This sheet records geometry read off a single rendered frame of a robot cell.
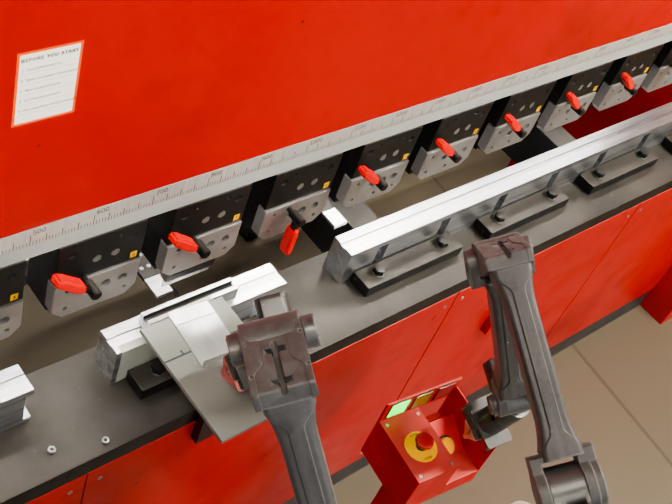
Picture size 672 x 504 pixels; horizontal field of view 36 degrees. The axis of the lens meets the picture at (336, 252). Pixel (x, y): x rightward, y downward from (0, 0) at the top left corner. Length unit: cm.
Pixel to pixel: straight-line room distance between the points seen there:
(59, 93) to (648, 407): 272
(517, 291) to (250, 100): 50
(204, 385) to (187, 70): 65
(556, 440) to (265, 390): 59
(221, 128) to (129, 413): 63
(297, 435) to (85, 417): 77
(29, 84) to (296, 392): 48
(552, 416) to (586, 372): 202
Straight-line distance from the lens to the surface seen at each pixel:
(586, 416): 353
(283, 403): 120
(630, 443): 356
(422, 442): 216
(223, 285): 201
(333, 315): 219
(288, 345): 122
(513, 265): 163
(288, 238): 185
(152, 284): 197
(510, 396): 196
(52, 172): 142
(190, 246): 166
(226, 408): 184
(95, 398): 196
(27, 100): 131
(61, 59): 129
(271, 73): 154
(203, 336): 192
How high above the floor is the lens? 250
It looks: 44 degrees down
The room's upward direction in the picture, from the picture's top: 23 degrees clockwise
